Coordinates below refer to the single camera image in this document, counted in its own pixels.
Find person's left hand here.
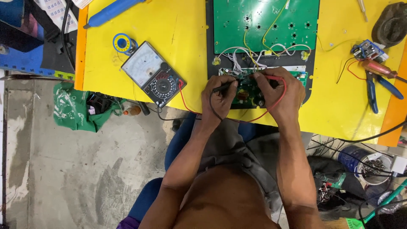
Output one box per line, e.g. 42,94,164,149
201,75,239,121

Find person's right hand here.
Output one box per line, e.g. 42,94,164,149
253,67,307,121

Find black multimeter probe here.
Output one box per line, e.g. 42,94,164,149
212,81,240,94

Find red multimeter probe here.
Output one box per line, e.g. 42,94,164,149
249,74,284,81

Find small green circuit board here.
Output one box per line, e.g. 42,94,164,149
218,67,308,106

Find black plastic panel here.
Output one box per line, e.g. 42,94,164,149
205,0,316,110

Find grey shorts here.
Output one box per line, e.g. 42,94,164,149
191,118,314,223

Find large green circuit board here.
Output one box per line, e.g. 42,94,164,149
213,0,320,54

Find analog multimeter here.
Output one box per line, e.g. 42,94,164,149
120,41,187,108

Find small orange bottle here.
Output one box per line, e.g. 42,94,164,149
123,106,142,116

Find small blue circuit module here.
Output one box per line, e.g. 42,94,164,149
351,39,389,63

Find green power drill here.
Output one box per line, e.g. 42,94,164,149
313,172,347,204

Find bucket of screws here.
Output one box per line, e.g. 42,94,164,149
337,145,393,186

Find dark brown cap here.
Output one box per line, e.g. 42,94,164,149
371,1,407,49

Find white power adapter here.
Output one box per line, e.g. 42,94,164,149
390,155,407,175

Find blue desoldering pump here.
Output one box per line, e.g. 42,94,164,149
83,0,147,30

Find green cloth bag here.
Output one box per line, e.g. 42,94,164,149
53,82,127,133

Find green broom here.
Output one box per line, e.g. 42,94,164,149
345,179,407,229

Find purple cloth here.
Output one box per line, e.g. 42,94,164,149
116,217,141,229

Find sheet of printed labels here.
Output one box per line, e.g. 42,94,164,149
33,0,79,34

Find blue foam mat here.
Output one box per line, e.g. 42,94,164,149
0,24,56,77

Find red probe wire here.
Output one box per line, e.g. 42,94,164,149
178,76,287,124

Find white wire bundle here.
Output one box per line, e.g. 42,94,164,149
217,43,312,74

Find black probe wire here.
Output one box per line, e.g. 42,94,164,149
156,90,224,122

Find thin yellow-green wire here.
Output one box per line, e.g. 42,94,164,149
315,32,361,53

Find blue handled pliers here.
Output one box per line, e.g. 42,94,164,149
365,70,404,114

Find orange handled screwdriver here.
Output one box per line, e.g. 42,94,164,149
361,59,407,84

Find thick black cable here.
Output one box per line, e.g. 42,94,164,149
337,118,407,144

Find solder wire spool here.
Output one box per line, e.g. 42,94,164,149
112,33,138,56

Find clear handled screwdriver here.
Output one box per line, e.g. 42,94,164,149
357,0,369,23

